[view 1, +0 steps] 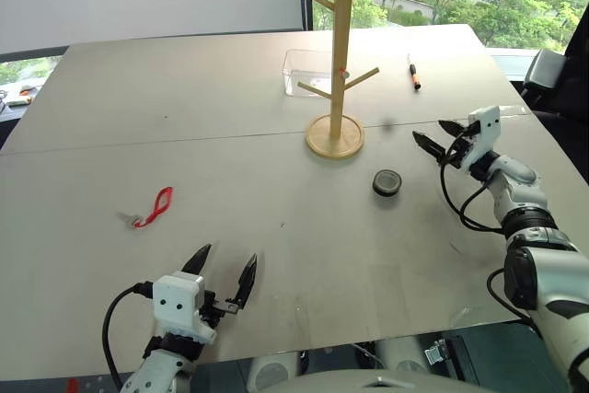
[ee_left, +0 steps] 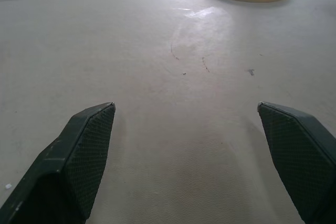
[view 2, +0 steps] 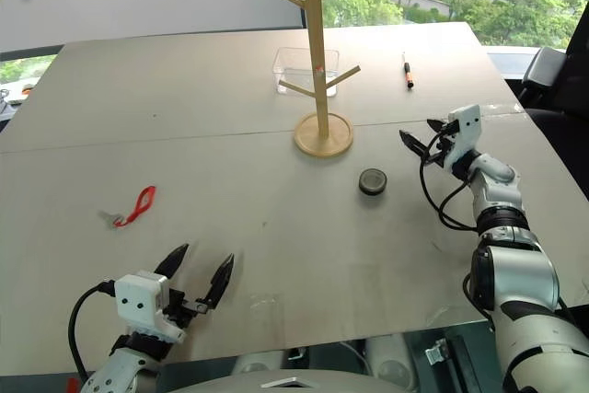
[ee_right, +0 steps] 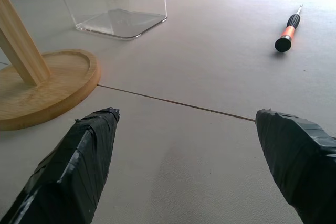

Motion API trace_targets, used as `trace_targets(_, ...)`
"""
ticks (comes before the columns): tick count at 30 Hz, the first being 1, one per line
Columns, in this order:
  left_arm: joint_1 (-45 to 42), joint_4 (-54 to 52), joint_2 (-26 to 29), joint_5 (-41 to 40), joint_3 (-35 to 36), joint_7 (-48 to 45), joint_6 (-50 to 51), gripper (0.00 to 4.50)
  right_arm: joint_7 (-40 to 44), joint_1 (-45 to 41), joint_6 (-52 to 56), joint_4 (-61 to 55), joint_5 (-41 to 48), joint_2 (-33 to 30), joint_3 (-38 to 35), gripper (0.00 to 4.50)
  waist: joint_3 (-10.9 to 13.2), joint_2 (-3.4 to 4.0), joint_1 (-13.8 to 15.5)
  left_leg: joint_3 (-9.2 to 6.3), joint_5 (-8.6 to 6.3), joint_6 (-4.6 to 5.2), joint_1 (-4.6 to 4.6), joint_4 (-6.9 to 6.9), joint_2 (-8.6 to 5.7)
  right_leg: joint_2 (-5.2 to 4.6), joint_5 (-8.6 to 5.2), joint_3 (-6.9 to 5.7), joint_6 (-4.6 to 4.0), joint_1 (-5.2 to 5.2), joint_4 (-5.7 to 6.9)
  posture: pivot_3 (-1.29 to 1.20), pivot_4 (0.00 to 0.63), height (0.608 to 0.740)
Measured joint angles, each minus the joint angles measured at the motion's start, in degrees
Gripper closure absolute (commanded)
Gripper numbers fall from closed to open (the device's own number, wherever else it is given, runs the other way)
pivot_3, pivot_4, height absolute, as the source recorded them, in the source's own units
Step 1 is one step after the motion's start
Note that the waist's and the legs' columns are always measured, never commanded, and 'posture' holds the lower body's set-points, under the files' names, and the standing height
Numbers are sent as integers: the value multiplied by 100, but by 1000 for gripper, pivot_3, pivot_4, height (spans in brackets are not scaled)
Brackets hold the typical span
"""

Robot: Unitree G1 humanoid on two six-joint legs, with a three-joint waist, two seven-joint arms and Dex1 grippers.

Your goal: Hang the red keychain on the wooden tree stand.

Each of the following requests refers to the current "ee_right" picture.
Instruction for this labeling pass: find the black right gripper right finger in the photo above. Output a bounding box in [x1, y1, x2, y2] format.
[255, 108, 336, 224]

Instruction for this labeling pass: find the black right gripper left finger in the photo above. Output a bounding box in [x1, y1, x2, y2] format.
[0, 107, 121, 224]

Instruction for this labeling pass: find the round wooden stand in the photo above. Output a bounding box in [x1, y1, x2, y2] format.
[0, 0, 102, 131]

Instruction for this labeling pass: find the black orange precision screwdriver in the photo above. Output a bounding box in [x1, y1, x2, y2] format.
[275, 4, 304, 52]

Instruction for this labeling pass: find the clear plastic box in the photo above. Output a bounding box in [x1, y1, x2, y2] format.
[62, 0, 169, 41]

